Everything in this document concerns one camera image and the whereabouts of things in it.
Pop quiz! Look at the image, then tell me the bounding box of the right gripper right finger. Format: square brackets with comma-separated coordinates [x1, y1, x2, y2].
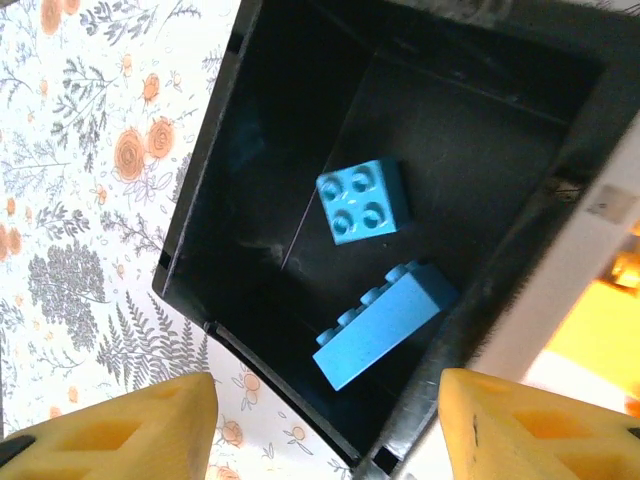
[438, 368, 640, 480]

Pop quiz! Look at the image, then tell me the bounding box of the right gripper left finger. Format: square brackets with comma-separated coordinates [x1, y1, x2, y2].
[0, 371, 219, 480]

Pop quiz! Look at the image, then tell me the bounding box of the long blue lego brick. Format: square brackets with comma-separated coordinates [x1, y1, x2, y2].
[311, 259, 460, 391]

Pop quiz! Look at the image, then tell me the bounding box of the small blue lego brick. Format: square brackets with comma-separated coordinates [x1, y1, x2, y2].
[315, 157, 414, 246]

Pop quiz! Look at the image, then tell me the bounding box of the floral patterned table cover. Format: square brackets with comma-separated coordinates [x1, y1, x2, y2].
[0, 0, 371, 480]

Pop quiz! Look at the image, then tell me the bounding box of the black plastic bin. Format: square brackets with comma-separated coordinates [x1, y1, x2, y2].
[152, 0, 640, 474]

